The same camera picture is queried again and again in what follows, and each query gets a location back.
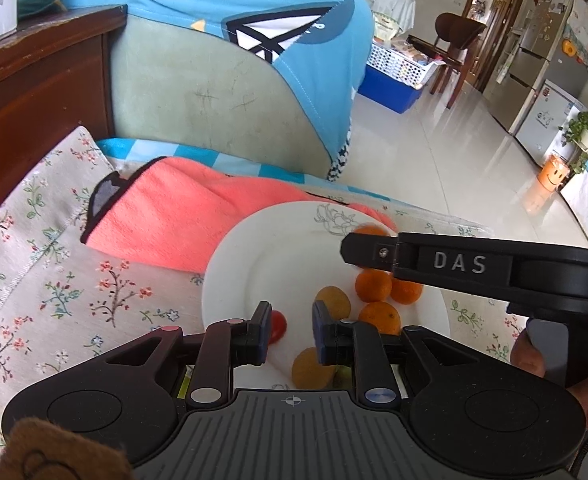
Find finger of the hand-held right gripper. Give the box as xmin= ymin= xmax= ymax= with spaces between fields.
xmin=340 ymin=232 xmax=401 ymax=273

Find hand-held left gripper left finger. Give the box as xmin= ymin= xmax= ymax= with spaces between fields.
xmin=101 ymin=301 xmax=275 ymax=408

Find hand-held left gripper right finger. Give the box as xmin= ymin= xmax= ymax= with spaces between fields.
xmin=312 ymin=300 xmax=479 ymax=406

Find red cherry tomato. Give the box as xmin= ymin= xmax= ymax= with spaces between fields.
xmin=268 ymin=310 xmax=288 ymax=345

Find brown round fruit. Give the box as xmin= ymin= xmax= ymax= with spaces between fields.
xmin=314 ymin=286 xmax=352 ymax=322
xmin=292 ymin=346 xmax=339 ymax=390

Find white plate with rose drawing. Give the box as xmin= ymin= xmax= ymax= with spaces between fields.
xmin=201 ymin=201 xmax=449 ymax=391

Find person's right hand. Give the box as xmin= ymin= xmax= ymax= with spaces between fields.
xmin=511 ymin=332 xmax=547 ymax=379

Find orange smiley container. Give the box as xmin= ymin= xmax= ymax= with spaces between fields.
xmin=538 ymin=154 xmax=572 ymax=192

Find pink towel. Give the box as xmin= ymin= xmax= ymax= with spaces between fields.
xmin=81 ymin=156 xmax=399 ymax=276

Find small white cabinet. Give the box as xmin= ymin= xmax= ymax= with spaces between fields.
xmin=516 ymin=80 xmax=587 ymax=167

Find blue storage box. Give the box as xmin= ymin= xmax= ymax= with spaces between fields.
xmin=358 ymin=65 xmax=425 ymax=114

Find white lattice basket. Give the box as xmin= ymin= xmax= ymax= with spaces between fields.
xmin=365 ymin=40 xmax=447 ymax=88

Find silver refrigerator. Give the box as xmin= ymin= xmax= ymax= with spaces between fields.
xmin=484 ymin=0 xmax=574 ymax=136

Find blue checked cloth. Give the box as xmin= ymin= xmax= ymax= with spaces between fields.
xmin=96 ymin=137 xmax=409 ymax=202

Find floral cloth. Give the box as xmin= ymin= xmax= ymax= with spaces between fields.
xmin=0 ymin=125 xmax=524 ymax=461

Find wooden chair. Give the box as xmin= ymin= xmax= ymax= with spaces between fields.
xmin=429 ymin=11 xmax=487 ymax=108

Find green chair back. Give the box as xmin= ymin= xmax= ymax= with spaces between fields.
xmin=110 ymin=12 xmax=335 ymax=178

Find brown plush cloth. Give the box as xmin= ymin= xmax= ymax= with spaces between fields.
xmin=0 ymin=419 xmax=135 ymax=480

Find table with white cloth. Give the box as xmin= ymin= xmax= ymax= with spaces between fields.
xmin=336 ymin=0 xmax=417 ymax=43

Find dark wooden headboard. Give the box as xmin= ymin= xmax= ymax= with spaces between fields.
xmin=0 ymin=4 xmax=128 ymax=238

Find wooden door frame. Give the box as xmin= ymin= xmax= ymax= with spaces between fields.
xmin=461 ymin=0 xmax=525 ymax=93

